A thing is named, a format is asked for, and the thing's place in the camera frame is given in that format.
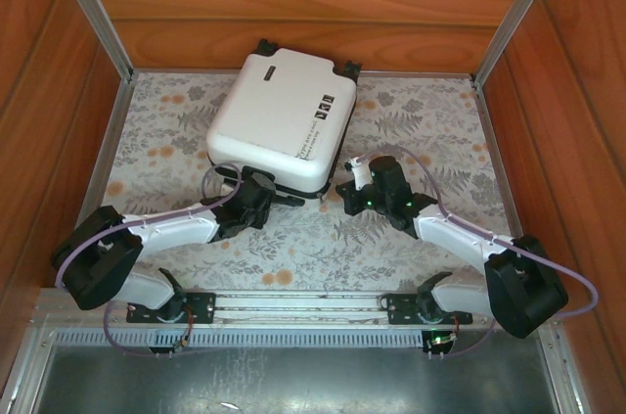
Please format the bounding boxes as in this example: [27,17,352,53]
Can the white hard-shell suitcase black lining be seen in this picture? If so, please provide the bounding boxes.
[204,37,363,205]

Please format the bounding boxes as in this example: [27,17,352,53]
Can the floral table cloth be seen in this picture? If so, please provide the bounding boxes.
[80,71,532,292]

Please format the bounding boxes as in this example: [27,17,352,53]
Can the small circuit board green light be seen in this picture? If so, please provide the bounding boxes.
[424,330,461,351]

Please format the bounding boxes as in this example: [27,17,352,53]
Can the shiny metal sheet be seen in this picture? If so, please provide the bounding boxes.
[28,344,563,414]

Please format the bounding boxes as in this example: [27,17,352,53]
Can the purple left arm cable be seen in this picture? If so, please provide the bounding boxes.
[54,161,246,361]

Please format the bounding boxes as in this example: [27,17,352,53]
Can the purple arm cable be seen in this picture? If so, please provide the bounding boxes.
[54,161,246,361]
[349,147,599,362]

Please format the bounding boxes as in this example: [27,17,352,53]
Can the aluminium mounting rail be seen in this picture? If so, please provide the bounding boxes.
[31,288,559,332]

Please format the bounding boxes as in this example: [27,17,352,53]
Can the aluminium table edge rail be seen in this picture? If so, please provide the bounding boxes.
[63,78,134,288]
[469,76,542,291]

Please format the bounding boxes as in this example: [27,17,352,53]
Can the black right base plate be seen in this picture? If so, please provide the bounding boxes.
[385,292,474,326]

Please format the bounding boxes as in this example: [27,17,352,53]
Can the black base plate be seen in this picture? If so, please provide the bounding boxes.
[125,290,217,325]
[385,292,474,326]

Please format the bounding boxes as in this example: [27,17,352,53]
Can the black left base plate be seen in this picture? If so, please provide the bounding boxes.
[125,290,217,325]

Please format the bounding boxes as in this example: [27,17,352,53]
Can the grey slotted cable duct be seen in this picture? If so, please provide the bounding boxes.
[53,328,426,349]

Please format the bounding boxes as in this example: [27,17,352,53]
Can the aluminium frame post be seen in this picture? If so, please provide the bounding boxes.
[46,0,136,83]
[471,0,571,87]

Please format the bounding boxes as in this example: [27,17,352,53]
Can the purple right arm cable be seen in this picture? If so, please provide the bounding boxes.
[349,147,599,362]

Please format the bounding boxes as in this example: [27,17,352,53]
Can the aluminium lower frame bar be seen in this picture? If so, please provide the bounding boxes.
[537,328,593,414]
[0,328,58,414]

